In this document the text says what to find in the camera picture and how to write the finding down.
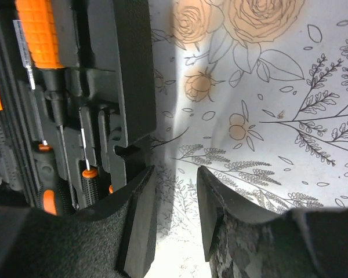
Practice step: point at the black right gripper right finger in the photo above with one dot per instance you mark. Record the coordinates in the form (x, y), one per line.
(242, 239)

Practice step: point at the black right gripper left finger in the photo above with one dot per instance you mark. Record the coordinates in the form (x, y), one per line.
(115, 237)

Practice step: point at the small orange black screwdriver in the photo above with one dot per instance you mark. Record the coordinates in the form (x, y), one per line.
(110, 189)

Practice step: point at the large black handled screwdriver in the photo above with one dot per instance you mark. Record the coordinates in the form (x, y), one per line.
(45, 167)

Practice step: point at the black plastic tool case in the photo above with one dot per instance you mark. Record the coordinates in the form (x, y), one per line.
(106, 51)

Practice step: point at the black orange stubby screwdriver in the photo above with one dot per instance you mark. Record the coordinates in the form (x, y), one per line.
(40, 32)

